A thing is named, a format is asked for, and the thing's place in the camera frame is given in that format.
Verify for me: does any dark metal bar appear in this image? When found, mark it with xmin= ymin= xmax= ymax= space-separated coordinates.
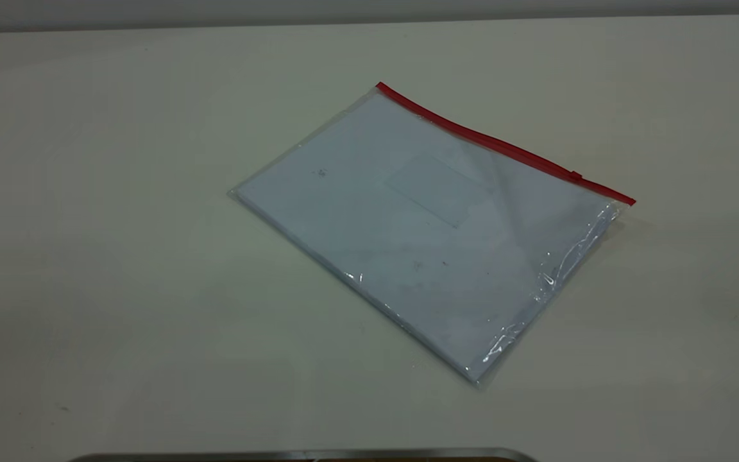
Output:
xmin=67 ymin=447 xmax=538 ymax=462

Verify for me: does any white paper stack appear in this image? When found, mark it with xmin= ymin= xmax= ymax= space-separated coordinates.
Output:
xmin=236 ymin=93 xmax=615 ymax=381

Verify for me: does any clear plastic red-zip bag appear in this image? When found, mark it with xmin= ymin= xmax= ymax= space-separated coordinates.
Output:
xmin=228 ymin=81 xmax=637 ymax=389

